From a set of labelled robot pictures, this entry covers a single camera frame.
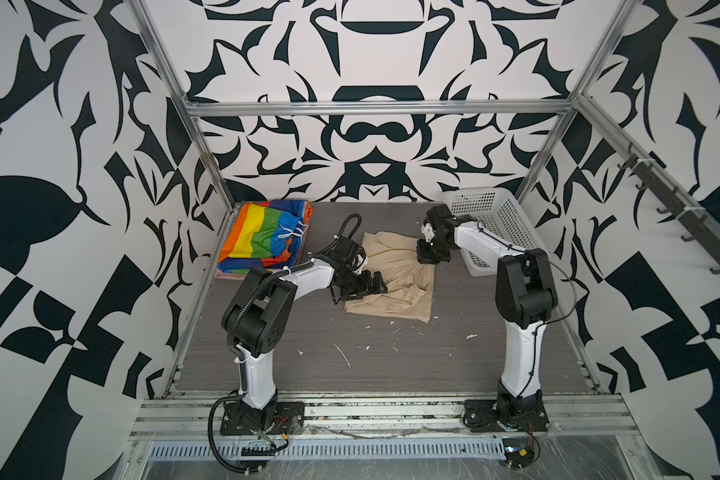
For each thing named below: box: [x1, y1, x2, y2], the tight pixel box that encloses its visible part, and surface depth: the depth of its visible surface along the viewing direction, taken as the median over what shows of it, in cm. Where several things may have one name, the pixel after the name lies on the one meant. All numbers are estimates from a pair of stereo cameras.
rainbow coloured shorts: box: [217, 200, 313, 274], surface depth 103 cm
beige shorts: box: [344, 231, 435, 323], surface depth 95 cm
